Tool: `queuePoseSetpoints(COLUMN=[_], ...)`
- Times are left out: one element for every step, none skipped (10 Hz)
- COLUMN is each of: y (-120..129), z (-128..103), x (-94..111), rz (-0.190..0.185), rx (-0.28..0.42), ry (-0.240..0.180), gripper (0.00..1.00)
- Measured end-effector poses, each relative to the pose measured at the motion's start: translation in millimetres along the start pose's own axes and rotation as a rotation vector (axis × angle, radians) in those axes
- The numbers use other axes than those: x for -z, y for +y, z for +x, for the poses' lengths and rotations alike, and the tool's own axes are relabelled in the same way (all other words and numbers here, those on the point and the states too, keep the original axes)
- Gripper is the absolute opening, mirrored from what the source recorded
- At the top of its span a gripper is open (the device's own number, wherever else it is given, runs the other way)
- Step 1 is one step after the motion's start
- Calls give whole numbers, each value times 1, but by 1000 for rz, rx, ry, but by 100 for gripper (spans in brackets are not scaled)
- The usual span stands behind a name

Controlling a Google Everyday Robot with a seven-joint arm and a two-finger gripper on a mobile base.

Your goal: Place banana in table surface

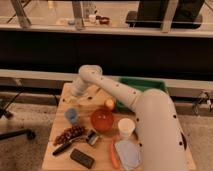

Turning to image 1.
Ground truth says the bunch of red grapes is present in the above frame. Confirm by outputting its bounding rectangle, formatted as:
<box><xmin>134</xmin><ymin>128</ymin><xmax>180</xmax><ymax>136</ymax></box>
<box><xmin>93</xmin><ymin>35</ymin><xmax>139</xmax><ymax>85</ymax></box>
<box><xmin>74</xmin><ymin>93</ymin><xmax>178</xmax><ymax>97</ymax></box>
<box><xmin>53</xmin><ymin>125</ymin><xmax>86</xmax><ymax>146</ymax></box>

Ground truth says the blue plastic cup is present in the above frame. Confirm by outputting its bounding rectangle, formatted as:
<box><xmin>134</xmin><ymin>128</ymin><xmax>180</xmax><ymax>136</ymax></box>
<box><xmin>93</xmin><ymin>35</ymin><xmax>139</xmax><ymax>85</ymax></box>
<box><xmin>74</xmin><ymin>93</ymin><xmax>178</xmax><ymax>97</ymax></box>
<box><xmin>64</xmin><ymin>108</ymin><xmax>78</xmax><ymax>124</ymax></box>

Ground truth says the green plastic bin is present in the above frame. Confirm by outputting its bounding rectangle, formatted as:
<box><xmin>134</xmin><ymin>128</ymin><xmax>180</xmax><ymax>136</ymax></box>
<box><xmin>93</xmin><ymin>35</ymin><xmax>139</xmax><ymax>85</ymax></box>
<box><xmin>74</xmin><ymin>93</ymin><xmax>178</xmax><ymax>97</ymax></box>
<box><xmin>116</xmin><ymin>77</ymin><xmax>167</xmax><ymax>112</ymax></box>

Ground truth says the red bowl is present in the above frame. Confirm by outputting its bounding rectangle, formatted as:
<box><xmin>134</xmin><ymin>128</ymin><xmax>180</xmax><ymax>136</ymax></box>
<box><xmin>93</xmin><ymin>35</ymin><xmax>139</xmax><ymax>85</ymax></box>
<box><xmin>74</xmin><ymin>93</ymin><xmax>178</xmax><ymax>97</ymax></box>
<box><xmin>90</xmin><ymin>107</ymin><xmax>114</xmax><ymax>132</ymax></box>

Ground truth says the wooden table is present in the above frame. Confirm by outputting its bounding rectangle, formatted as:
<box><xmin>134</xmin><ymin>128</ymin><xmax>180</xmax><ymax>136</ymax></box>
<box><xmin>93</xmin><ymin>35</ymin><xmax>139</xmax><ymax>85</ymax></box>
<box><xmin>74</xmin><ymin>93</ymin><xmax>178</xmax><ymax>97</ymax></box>
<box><xmin>41</xmin><ymin>82</ymin><xmax>197</xmax><ymax>171</ymax></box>

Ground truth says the white paper cup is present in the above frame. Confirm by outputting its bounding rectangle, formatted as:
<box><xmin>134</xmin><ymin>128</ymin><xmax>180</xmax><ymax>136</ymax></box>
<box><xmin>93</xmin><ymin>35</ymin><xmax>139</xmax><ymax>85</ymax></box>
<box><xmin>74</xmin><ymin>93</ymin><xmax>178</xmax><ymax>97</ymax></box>
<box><xmin>118</xmin><ymin>118</ymin><xmax>135</xmax><ymax>138</ymax></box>

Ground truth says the yellow banana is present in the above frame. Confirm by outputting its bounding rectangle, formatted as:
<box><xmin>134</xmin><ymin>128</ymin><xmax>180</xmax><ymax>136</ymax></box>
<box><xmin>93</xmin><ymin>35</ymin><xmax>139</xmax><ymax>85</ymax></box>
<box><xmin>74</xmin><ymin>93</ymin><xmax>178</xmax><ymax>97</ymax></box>
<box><xmin>104</xmin><ymin>99</ymin><xmax>115</xmax><ymax>110</ymax></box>

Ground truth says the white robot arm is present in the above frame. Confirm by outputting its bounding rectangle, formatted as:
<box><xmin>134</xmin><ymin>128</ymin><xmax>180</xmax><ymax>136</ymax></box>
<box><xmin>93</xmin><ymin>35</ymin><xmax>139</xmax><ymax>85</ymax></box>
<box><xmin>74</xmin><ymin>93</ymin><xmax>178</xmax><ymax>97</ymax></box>
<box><xmin>71</xmin><ymin>65</ymin><xmax>189</xmax><ymax>171</ymax></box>

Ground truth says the orange carrot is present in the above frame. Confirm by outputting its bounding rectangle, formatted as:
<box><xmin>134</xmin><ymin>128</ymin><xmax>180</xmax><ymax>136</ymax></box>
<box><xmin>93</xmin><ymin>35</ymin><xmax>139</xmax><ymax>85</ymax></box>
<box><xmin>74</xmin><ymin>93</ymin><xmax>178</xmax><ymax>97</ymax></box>
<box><xmin>110</xmin><ymin>141</ymin><xmax>119</xmax><ymax>169</ymax></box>

